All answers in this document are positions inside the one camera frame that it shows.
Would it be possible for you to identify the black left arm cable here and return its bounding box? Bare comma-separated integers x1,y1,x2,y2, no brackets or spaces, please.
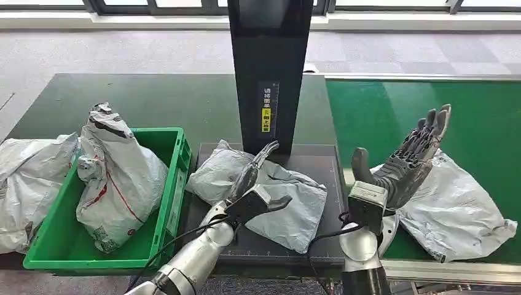
125,218,229,294

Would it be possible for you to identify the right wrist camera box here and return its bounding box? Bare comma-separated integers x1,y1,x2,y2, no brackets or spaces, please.
347,181,389,236

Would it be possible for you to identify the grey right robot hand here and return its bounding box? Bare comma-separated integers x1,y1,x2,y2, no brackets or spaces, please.
351,103,453,210

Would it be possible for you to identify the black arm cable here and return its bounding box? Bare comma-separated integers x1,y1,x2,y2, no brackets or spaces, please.
306,211,367,295
125,218,229,294

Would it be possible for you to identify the large white plastic parcel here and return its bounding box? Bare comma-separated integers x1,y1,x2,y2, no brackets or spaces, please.
368,148,519,264

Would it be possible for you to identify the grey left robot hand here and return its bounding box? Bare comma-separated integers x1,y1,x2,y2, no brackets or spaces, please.
227,140,294,213

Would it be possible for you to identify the white window sill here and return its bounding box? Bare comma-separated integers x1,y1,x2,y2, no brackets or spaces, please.
0,10,521,33

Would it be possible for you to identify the grey plastic parcel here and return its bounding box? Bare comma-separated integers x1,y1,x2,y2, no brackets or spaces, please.
185,140,329,255

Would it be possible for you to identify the green plastic crate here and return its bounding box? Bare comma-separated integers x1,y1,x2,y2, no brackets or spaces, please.
23,127,193,273

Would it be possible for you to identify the dark window frame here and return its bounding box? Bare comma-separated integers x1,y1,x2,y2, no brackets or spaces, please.
0,0,521,15

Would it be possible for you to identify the silver conveyor frame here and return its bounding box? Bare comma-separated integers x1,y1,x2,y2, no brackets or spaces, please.
321,73,521,286

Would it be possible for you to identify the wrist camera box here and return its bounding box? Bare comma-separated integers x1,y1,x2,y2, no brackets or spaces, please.
225,184,273,226
347,181,389,236

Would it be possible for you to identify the white parcel with black stripe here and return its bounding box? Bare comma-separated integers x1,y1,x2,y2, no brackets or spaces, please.
76,102,170,254

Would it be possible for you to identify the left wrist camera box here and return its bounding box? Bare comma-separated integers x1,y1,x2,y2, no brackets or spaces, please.
225,184,273,226

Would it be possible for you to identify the crumpled white plastic parcel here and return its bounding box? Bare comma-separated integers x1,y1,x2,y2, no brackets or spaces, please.
0,132,82,255

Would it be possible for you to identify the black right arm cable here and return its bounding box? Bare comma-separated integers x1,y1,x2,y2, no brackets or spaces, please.
306,211,367,295

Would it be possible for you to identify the black and yellow label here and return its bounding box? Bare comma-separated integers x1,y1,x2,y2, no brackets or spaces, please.
257,81,281,140

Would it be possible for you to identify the green conveyor belt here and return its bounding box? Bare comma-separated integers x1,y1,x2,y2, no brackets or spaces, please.
325,80,521,266

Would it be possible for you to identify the black scanner base plate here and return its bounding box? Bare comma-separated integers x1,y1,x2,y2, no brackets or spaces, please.
179,142,347,281

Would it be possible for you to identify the black scanner post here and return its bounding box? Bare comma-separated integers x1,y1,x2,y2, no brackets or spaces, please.
227,0,315,155

